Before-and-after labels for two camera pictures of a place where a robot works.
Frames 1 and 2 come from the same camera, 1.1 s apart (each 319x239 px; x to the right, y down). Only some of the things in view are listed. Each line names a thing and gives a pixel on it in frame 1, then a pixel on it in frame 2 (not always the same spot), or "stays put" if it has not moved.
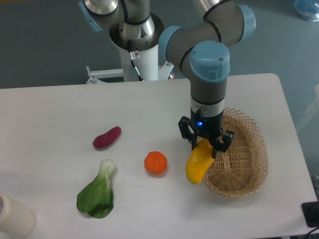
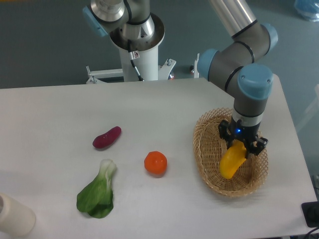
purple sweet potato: (106, 139) stays put
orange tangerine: (155, 162) stays put
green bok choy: (96, 198) stays put
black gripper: (209, 126) -> (245, 134)
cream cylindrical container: (17, 219) stays put
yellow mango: (199, 161) -> (233, 158)
